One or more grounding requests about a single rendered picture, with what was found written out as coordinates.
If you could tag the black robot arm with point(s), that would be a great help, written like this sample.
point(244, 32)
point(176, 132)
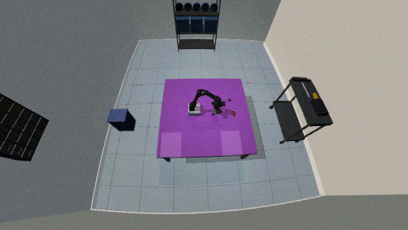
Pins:
point(217, 99)

